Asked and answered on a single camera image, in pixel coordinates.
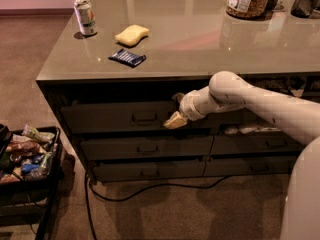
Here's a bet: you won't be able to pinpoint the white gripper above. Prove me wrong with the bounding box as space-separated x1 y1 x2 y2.
163 90 207 129

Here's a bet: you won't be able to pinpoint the grey drawer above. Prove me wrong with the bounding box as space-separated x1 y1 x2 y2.
80 135 213 160
203 156 297 177
220 109 263 124
211 132 304 155
93 159 205 182
59 100 224 135

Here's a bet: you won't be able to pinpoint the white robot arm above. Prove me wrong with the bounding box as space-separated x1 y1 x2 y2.
164 71 320 240

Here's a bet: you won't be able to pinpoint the white packets in drawer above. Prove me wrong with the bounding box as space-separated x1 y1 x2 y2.
221 123 279 135

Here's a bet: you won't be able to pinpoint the grey drawer cabinet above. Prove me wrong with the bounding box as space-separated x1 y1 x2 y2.
37 0 320 181

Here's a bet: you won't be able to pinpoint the blue snack bar wrapper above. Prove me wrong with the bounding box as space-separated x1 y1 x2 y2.
108 49 146 68

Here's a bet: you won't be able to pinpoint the yellow sponge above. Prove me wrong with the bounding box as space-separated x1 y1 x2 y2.
115 25 150 47

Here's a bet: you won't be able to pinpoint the white green soda can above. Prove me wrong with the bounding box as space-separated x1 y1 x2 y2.
74 0 98 36

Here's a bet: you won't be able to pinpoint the green snack bag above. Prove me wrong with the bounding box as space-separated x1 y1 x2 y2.
22 124 55 143

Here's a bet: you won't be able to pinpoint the black snack cart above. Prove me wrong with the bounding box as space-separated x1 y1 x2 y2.
0 126 63 240

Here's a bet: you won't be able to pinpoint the brown snack bag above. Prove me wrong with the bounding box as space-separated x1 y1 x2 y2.
6 140 41 153

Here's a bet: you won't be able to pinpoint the blue snack packet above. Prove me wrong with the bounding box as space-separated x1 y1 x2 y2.
21 164 40 174

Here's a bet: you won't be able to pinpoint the dark glass pitcher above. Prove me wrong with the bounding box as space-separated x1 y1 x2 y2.
291 0 319 18

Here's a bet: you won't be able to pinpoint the black power cable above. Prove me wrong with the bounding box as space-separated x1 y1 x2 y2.
83 171 234 240

